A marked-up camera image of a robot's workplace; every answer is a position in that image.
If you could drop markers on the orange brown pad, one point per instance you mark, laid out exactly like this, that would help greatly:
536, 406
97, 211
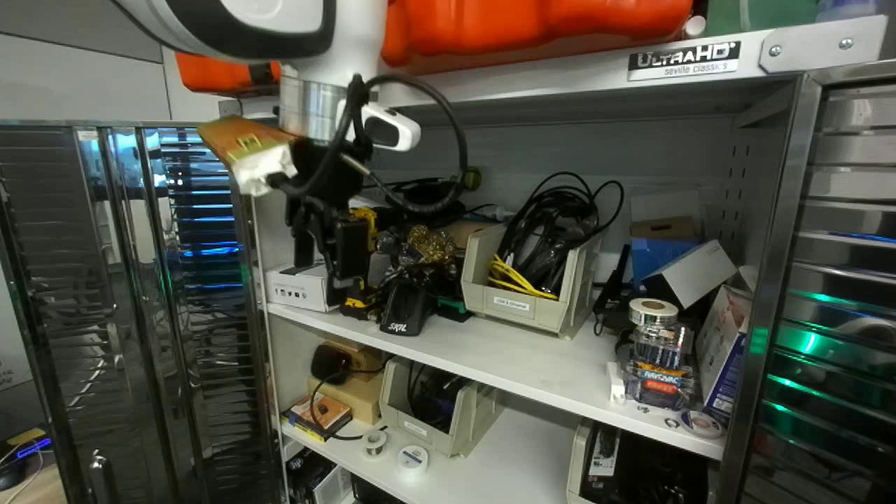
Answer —
321, 417

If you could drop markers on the gray bin with label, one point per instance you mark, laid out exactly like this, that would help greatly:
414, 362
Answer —
522, 309

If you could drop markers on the white box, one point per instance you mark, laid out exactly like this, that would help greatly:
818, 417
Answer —
298, 285

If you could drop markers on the yellow black power tool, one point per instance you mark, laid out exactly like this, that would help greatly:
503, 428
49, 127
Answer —
357, 298

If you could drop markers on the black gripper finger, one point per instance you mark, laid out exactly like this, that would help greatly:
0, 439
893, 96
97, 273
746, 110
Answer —
350, 249
307, 247

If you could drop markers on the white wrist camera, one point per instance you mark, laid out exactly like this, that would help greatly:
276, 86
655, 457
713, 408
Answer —
392, 130

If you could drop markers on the metal drawer cabinet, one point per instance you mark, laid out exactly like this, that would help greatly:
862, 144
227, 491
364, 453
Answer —
837, 281

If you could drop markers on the flat white tape roll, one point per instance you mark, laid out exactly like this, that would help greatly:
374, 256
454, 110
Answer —
410, 457

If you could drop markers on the black charger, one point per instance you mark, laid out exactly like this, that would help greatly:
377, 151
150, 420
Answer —
405, 312

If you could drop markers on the glass door cabinet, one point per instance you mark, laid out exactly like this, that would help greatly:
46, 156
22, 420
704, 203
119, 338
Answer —
129, 326

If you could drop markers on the gray bin holding black parts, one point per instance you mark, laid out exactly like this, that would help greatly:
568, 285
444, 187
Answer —
644, 470

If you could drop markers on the small clear tape roll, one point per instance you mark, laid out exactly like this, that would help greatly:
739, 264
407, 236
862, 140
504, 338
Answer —
704, 422

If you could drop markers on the black hand tool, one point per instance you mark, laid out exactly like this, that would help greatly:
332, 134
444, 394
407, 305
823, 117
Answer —
612, 288

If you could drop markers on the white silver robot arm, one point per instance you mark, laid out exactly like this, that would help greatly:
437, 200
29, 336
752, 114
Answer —
281, 23

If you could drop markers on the orange bag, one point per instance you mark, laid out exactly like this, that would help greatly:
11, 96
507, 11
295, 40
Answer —
561, 23

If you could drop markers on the metal shelving unit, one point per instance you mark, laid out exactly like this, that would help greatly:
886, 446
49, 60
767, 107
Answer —
522, 358

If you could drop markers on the gray open cardboard box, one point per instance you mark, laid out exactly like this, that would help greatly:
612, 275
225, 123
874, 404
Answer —
699, 270

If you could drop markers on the gray storage bin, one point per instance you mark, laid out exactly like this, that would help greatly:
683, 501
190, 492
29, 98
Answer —
448, 436

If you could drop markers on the brass coloured part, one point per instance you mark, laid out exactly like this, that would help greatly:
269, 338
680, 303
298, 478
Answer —
431, 247

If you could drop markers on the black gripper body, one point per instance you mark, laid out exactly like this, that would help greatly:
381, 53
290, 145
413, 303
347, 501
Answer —
322, 186

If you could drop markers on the blue white booklet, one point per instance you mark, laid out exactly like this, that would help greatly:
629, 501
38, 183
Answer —
720, 351

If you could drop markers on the small solder spool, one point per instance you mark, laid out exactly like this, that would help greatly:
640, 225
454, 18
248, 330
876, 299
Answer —
374, 443

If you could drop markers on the blue box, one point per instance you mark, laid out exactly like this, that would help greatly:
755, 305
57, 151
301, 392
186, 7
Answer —
655, 259

